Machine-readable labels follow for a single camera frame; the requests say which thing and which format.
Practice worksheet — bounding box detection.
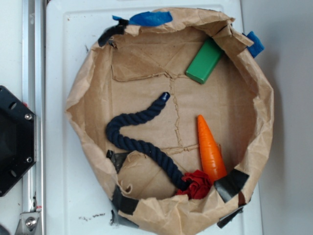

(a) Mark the aluminium extrusion rail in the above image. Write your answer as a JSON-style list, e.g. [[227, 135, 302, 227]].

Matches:
[[15, 0, 47, 235]]

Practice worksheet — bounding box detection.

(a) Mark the blue tape piece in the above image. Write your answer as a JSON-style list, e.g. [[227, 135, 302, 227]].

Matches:
[[112, 11, 173, 27], [244, 31, 265, 58]]

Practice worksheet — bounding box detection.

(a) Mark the orange plastic carrot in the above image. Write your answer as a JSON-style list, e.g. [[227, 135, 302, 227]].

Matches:
[[197, 115, 227, 183]]

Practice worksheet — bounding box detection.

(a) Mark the blue tape piece right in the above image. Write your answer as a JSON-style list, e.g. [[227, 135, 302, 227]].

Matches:
[[244, 31, 265, 58]]

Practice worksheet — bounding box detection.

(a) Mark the brown paper bag tray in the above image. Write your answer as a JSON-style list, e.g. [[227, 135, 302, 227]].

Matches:
[[66, 8, 274, 235]]

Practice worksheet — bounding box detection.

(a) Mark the red crumpled cloth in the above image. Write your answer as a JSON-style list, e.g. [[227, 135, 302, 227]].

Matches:
[[176, 170, 212, 200]]

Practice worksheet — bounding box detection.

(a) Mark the blue tape piece top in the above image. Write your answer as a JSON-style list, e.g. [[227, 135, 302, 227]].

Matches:
[[112, 11, 173, 27]]

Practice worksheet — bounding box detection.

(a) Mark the navy blue rope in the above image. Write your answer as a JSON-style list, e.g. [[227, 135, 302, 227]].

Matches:
[[106, 92, 189, 191]]

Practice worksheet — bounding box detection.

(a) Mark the white plastic board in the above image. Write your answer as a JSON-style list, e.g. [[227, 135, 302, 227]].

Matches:
[[45, 0, 264, 235]]

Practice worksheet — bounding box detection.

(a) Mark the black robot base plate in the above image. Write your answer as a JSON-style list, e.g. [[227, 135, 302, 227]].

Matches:
[[0, 86, 36, 197]]

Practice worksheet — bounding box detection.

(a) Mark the green rectangular block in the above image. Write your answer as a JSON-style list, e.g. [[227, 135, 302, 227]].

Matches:
[[185, 38, 224, 84]]

